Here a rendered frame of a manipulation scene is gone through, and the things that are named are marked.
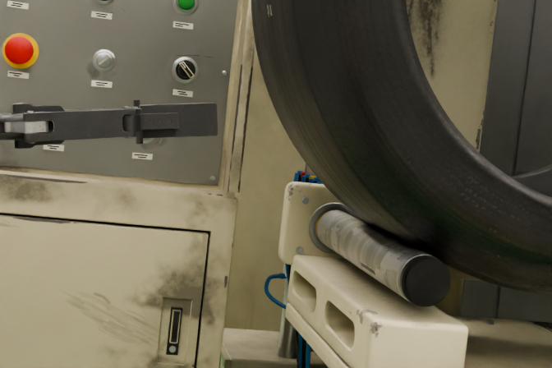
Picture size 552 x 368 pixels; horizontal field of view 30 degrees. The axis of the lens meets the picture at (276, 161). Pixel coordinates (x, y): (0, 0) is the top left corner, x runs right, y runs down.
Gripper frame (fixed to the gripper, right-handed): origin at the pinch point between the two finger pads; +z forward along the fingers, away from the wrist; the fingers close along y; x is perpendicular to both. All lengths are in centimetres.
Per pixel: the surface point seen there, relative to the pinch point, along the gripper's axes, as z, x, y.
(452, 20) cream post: 36.1, -10.1, 26.8
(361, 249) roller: 18.0, 13.5, 3.8
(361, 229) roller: 19.2, 12.2, 8.1
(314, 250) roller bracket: 17.7, 16.8, 24.3
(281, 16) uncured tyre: 8.9, -9.0, -4.9
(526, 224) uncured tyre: 28.5, 9.5, -11.9
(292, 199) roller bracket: 15.1, 10.6, 24.3
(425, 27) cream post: 32.7, -9.3, 26.8
